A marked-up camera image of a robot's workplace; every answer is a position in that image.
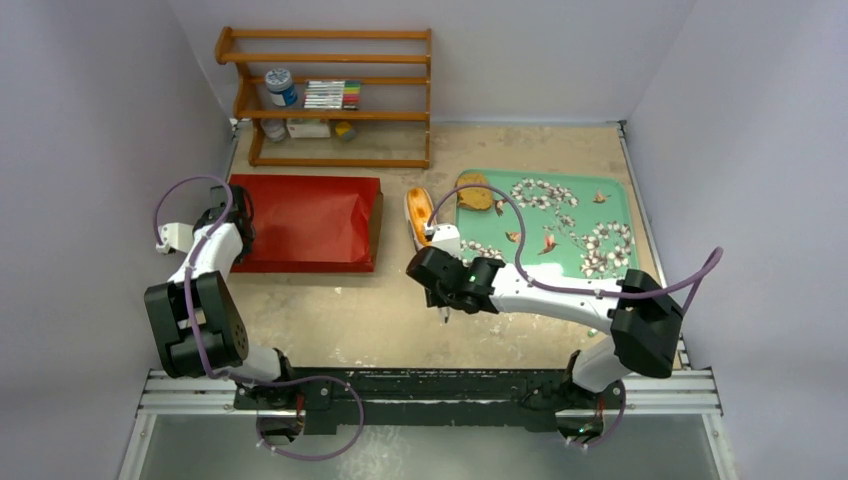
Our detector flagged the metal tongs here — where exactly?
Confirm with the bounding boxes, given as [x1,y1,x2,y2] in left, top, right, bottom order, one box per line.
[438,306,452,324]

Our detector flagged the red paper bag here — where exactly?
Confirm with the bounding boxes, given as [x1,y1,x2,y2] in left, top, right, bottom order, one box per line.
[231,174,383,273]

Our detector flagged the fake baguette bread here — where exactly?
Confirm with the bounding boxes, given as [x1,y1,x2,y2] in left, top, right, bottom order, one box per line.
[404,187,433,251]

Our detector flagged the green floral tray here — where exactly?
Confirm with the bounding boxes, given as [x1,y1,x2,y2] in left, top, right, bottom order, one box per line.
[455,169,640,279]

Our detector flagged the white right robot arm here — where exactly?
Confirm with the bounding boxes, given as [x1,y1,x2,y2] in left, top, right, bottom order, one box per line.
[406,247,684,407]

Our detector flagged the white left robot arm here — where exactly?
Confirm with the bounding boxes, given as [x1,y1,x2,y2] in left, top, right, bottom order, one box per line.
[144,184,298,409]

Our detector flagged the clear plastic bottle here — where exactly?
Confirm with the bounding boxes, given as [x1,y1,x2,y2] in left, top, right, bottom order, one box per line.
[260,118,288,143]

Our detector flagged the small white box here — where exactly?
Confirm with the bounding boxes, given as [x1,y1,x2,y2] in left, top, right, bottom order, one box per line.
[286,118,332,139]

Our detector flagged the yellow grey cube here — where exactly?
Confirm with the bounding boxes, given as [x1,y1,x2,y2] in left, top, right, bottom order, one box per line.
[333,121,357,141]

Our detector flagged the blue lidded jar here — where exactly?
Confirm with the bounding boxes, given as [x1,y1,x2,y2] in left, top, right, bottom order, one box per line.
[264,68,298,107]

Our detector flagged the coloured marker set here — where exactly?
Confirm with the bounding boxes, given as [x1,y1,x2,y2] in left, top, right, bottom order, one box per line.
[303,80,362,110]

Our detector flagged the wooden shelf rack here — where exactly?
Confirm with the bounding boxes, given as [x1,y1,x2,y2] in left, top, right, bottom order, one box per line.
[214,26,433,169]

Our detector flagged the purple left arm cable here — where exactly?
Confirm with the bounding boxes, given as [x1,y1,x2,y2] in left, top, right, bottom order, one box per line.
[153,174,365,463]

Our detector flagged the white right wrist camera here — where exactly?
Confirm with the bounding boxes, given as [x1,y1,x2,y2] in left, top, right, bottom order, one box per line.
[424,223,461,258]

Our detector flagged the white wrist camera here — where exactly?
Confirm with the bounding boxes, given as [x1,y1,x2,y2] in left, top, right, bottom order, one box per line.
[155,222,195,255]
[424,223,461,258]

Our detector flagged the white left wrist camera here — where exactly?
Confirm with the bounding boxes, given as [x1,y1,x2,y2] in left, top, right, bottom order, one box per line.
[155,222,195,255]

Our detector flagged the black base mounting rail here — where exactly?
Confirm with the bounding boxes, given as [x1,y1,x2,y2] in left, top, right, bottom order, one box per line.
[234,367,624,438]

